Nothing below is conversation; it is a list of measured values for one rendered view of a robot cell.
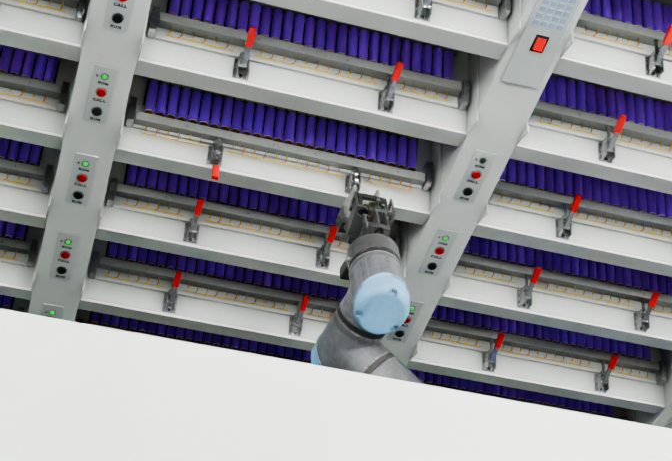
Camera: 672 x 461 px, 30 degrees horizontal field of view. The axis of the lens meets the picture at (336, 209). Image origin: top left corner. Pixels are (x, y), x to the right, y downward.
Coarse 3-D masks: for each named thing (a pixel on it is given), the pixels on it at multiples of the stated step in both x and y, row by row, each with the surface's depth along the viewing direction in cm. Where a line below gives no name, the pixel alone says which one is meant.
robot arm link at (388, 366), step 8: (376, 360) 202; (384, 360) 203; (392, 360) 203; (368, 368) 202; (376, 368) 202; (384, 368) 202; (392, 368) 202; (400, 368) 203; (384, 376) 201; (392, 376) 201; (400, 376) 201; (408, 376) 202; (424, 384) 203
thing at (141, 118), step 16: (144, 112) 229; (160, 128) 230; (176, 128) 230; (192, 128) 231; (208, 128) 232; (240, 144) 233; (256, 144) 233; (272, 144) 234; (288, 144) 235; (272, 160) 234; (304, 160) 237; (320, 160) 236; (336, 160) 236; (352, 160) 237; (384, 176) 240; (400, 176) 239; (416, 176) 240
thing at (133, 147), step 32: (128, 96) 233; (224, 96) 239; (128, 128) 229; (128, 160) 230; (160, 160) 229; (192, 160) 230; (224, 160) 232; (256, 160) 234; (288, 192) 236; (320, 192) 235; (384, 192) 239; (416, 192) 241
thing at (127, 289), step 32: (96, 256) 254; (128, 256) 257; (160, 256) 259; (96, 288) 254; (128, 288) 256; (160, 288) 257; (192, 288) 260; (224, 288) 260; (256, 288) 261; (288, 288) 264; (320, 288) 267; (160, 320) 257; (192, 320) 256; (224, 320) 258; (256, 320) 260; (288, 320) 263; (320, 320) 264
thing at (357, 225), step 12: (360, 204) 217; (372, 204) 217; (384, 204) 218; (360, 216) 217; (372, 216) 216; (384, 216) 216; (348, 228) 218; (360, 228) 218; (372, 228) 211; (384, 228) 211; (348, 240) 219
